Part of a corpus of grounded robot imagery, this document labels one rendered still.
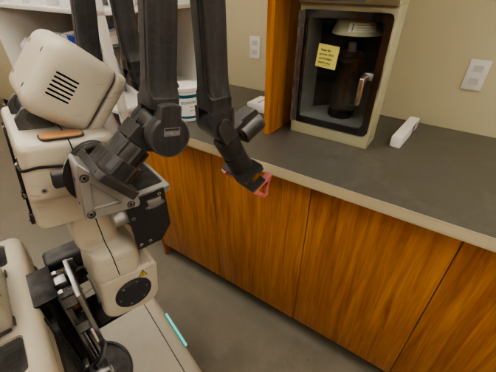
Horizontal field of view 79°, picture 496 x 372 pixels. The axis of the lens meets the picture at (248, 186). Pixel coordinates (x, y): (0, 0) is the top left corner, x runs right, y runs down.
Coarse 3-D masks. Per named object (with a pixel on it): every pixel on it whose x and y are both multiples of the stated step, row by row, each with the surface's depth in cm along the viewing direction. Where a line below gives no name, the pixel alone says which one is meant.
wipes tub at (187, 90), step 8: (184, 80) 138; (192, 80) 138; (184, 88) 128; (192, 88) 129; (184, 96) 129; (192, 96) 130; (184, 104) 131; (192, 104) 132; (184, 112) 134; (192, 112) 134; (184, 120) 136; (192, 120) 136
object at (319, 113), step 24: (312, 24) 103; (336, 24) 98; (360, 24) 94; (384, 24) 91; (312, 48) 106; (360, 48) 98; (384, 48) 94; (312, 72) 110; (336, 72) 106; (360, 72) 101; (312, 96) 115; (336, 96) 110; (312, 120) 120; (336, 120) 114; (360, 120) 109
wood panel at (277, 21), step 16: (272, 0) 98; (288, 0) 104; (272, 16) 101; (288, 16) 108; (272, 32) 104; (288, 32) 111; (272, 48) 106; (288, 48) 115; (272, 64) 109; (288, 64) 119; (272, 80) 113; (288, 80) 124; (272, 96) 117; (288, 96) 128; (272, 112) 121; (288, 112) 133; (272, 128) 126
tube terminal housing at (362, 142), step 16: (400, 16) 91; (400, 32) 99; (384, 64) 97; (384, 80) 102; (384, 96) 111; (304, 128) 125; (320, 128) 120; (368, 128) 110; (352, 144) 116; (368, 144) 116
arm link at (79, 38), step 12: (72, 0) 74; (84, 0) 74; (72, 12) 75; (84, 12) 75; (96, 12) 77; (84, 24) 76; (96, 24) 78; (84, 36) 77; (96, 36) 79; (84, 48) 78; (96, 48) 80
